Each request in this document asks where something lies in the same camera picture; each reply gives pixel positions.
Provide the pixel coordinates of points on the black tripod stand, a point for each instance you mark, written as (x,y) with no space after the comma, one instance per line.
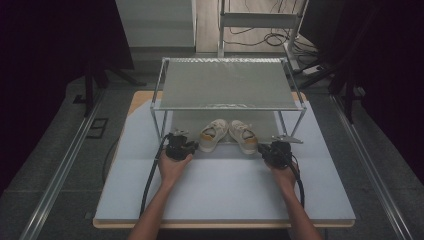
(348,100)
(89,93)

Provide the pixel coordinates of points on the metal two-tier shoe rack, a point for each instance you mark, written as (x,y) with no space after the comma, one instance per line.
(226,83)

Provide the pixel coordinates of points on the white and beige sneaker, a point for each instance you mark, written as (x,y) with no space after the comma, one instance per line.
(213,135)
(245,136)

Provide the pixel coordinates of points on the person's right hand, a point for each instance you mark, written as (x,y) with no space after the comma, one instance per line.
(283,176)

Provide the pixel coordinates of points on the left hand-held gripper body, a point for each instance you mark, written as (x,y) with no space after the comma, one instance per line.
(176,148)

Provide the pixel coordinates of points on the metal floor rail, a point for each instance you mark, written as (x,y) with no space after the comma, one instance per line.
(370,173)
(60,173)

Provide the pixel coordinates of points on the white panel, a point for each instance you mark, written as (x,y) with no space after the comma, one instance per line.
(156,23)

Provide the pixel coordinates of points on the white power strip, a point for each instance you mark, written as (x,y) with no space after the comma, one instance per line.
(312,70)

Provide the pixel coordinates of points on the person's left hand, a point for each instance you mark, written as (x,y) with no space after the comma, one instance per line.
(171,171)

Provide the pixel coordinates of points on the dark curtain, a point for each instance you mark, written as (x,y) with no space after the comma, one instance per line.
(383,50)
(50,50)

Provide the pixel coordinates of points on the white metal stand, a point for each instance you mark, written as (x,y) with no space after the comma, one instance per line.
(256,20)

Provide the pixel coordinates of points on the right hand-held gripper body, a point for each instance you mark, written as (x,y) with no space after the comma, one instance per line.
(280,155)

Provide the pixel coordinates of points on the light blue table mat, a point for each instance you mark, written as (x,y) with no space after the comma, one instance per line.
(226,193)

